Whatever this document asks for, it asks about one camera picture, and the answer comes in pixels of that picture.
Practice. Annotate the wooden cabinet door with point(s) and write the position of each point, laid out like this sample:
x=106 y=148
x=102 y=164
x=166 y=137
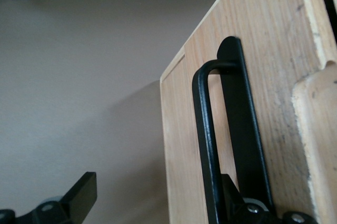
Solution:
x=176 y=142

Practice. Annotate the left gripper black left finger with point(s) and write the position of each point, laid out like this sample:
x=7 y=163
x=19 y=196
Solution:
x=79 y=197

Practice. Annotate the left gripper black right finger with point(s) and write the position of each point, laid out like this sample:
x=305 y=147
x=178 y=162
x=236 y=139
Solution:
x=237 y=208

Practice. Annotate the wooden drawer front panel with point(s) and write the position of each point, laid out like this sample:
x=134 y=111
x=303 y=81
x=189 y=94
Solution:
x=273 y=63

